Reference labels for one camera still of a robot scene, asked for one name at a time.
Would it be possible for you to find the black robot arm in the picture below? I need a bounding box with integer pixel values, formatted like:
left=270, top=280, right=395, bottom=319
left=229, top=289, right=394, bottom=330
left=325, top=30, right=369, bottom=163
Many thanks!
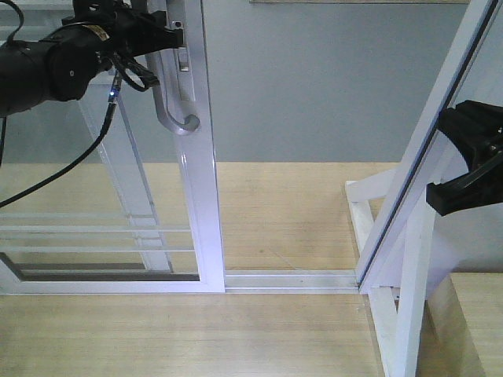
left=1, top=1, right=502, bottom=216

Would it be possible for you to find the light wooden box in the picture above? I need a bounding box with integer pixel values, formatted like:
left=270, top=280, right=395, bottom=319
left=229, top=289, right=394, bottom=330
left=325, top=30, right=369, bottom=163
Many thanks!
left=416, top=272, right=502, bottom=376

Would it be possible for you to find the aluminium floor door track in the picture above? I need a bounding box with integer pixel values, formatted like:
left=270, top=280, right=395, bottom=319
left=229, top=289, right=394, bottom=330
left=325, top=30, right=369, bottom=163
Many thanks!
left=225, top=269, right=358, bottom=295

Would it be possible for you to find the white sliding glass door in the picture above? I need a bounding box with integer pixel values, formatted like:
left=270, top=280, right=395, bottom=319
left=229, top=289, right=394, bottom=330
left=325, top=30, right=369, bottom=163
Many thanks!
left=1, top=1, right=224, bottom=295

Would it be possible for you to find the light wooden platform board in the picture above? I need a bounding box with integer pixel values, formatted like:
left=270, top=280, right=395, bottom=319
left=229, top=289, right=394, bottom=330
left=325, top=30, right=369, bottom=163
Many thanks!
left=1, top=162, right=390, bottom=376

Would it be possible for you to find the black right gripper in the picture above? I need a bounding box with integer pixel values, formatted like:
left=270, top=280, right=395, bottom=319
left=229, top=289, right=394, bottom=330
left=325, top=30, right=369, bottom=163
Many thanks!
left=426, top=101, right=502, bottom=216

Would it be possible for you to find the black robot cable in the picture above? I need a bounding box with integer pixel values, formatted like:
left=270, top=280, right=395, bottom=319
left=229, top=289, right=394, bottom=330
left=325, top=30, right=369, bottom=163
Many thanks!
left=0, top=70, right=123, bottom=209

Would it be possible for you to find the grey metal door handle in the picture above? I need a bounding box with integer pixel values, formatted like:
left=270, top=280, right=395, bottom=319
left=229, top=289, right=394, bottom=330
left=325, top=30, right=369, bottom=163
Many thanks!
left=146, top=50, right=200, bottom=136

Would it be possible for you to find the white diagonal support brace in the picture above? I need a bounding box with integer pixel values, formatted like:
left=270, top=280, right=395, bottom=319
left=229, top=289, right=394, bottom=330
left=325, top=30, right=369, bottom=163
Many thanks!
left=345, top=168, right=398, bottom=376

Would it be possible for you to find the white door frame post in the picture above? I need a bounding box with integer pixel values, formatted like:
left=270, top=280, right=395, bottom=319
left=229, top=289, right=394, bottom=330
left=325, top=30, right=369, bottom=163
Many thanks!
left=355, top=0, right=503, bottom=377

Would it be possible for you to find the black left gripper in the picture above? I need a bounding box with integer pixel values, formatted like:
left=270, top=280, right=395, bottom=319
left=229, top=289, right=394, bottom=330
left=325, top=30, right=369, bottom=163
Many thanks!
left=72, top=1, right=184, bottom=57

